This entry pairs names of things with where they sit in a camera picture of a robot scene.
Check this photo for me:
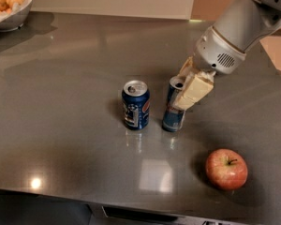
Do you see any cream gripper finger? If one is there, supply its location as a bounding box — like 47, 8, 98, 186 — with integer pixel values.
178, 57, 196, 77
173, 71, 215, 111

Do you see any red bull can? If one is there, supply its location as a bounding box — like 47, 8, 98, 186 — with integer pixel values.
162, 76, 185, 132

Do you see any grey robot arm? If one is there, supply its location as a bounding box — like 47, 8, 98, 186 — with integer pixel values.
172, 0, 281, 111

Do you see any blue pepsi can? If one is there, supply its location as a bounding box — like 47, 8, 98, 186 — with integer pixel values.
122, 80, 150, 130

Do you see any red apple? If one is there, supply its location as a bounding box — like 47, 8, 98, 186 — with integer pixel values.
205, 149, 248, 190

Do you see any silver fruit bowl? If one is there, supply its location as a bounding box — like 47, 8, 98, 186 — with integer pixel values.
0, 0, 36, 33

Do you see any orange fruit middle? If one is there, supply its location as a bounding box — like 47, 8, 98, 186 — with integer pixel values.
7, 0, 23, 8

